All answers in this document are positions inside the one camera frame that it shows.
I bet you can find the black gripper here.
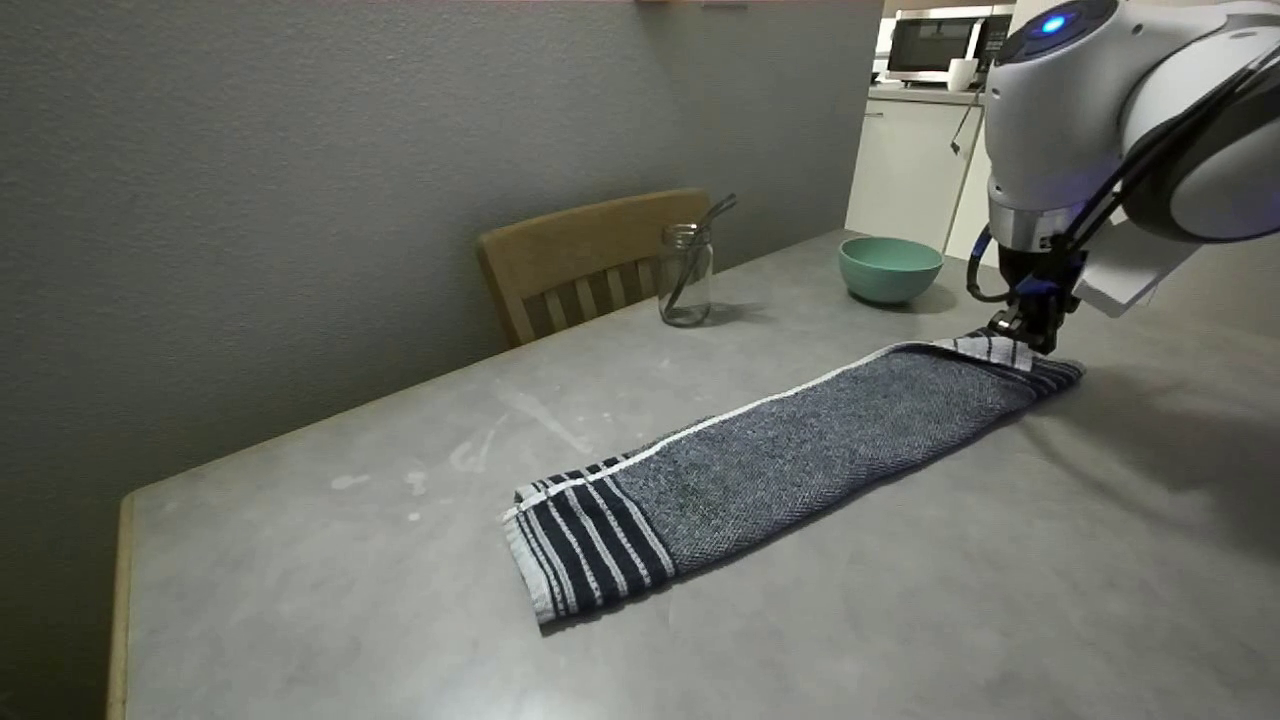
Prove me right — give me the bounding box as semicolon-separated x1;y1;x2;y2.
993;240;1081;360

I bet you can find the blue striped towel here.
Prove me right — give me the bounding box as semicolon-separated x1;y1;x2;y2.
498;333;1087;636

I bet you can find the green ceramic bowl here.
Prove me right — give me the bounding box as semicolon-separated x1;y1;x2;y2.
836;230;948;311

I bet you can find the white kitchen cabinet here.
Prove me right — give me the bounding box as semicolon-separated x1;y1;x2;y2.
839;79;1000;267

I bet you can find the white microwave oven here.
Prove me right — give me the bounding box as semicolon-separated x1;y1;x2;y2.
878;5;1020;79

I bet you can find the dark metal utensil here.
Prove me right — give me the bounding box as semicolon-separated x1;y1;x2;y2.
667;189;738;324

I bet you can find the wooden chair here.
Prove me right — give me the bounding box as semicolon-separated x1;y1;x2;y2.
475;182;717;352

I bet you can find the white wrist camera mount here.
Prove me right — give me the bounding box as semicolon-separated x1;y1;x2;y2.
1073;216;1205;319

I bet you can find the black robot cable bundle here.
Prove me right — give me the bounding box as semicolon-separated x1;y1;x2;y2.
965;52;1280;306

